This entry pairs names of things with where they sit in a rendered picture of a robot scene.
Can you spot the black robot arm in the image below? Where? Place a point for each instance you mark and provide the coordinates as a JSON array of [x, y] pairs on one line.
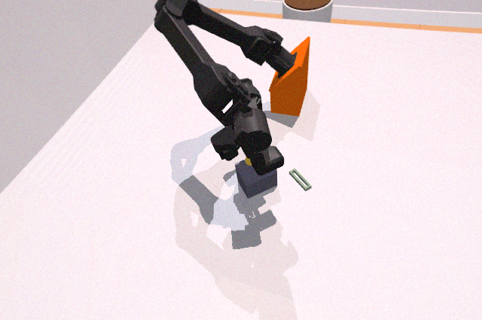
[[214, 83]]

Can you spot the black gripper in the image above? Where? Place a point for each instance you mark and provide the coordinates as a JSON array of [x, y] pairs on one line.
[[266, 161]]

